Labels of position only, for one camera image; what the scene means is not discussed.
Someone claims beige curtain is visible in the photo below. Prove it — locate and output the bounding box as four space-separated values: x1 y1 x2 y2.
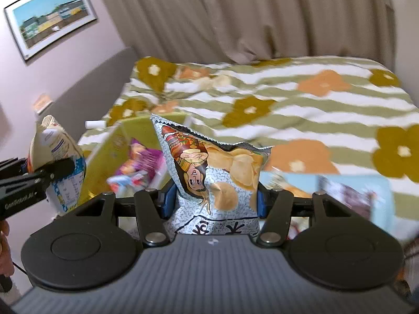
92 0 397 70

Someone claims blurred snack packet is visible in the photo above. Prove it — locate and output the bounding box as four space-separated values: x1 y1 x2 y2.
318 174 375 221

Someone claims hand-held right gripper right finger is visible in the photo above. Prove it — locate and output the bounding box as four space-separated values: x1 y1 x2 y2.
257 183 361 248

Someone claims white cartoon chip bag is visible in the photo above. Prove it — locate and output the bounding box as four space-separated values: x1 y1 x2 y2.
150 114 273 236

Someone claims person's left hand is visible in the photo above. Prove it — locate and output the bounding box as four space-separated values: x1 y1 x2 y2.
0 221 15 277

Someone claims yellow-green cardboard box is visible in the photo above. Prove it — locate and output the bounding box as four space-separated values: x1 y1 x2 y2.
78 110 194 213

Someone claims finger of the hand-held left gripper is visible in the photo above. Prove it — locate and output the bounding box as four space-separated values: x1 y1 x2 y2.
42 158 76 181

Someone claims grey bed headboard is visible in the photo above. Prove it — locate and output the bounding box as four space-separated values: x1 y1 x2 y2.
32 46 139 138

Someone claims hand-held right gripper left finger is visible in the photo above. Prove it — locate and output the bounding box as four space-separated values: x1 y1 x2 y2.
67 183 179 248

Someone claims beige orange-figure snack bag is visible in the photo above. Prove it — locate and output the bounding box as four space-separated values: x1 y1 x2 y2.
27 114 87 217

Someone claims floral striped blanket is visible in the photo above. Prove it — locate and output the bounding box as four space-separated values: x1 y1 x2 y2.
78 55 419 200

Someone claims purple chip bag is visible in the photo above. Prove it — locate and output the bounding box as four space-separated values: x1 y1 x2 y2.
119 138 165 177

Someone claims pink striped snack packet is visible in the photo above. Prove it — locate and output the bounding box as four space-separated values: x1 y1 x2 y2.
131 159 167 191

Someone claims framed wall poster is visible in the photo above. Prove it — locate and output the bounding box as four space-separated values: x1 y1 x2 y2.
3 0 99 63

